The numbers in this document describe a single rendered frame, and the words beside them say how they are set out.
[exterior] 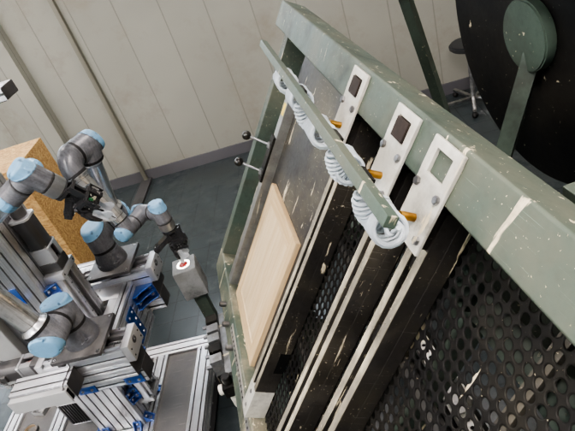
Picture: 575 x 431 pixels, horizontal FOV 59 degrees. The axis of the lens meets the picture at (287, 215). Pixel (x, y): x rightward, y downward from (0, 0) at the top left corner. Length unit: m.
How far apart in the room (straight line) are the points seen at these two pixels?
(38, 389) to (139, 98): 3.61
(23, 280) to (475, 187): 1.95
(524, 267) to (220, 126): 4.87
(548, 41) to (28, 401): 2.19
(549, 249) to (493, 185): 0.14
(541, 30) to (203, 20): 4.04
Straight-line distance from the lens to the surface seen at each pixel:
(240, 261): 2.30
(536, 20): 1.37
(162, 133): 5.56
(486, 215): 0.78
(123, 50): 5.32
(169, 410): 3.00
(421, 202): 0.91
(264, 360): 1.68
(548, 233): 0.70
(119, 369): 2.34
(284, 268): 1.74
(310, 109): 1.05
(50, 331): 2.10
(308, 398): 1.38
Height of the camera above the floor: 2.36
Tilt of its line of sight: 33 degrees down
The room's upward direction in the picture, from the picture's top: 20 degrees counter-clockwise
